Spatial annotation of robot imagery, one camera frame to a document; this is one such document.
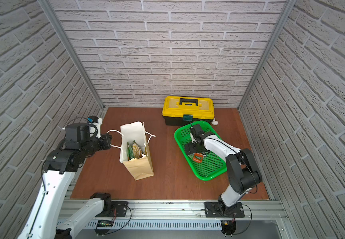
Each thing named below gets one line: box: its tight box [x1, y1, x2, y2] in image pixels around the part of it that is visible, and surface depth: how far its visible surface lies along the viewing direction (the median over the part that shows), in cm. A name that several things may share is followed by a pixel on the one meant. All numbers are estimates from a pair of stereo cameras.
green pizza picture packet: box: [126, 141, 135, 161], surface depth 83 cm
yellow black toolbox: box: [162, 95, 215, 126], surface depth 99 cm
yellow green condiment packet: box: [132, 140, 143, 159], surface depth 88 cm
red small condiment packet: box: [192, 152, 204, 163], surface depth 91 cm
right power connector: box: [221, 220, 237, 238], surface depth 71 cm
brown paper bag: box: [119, 120, 155, 181], surface depth 75 cm
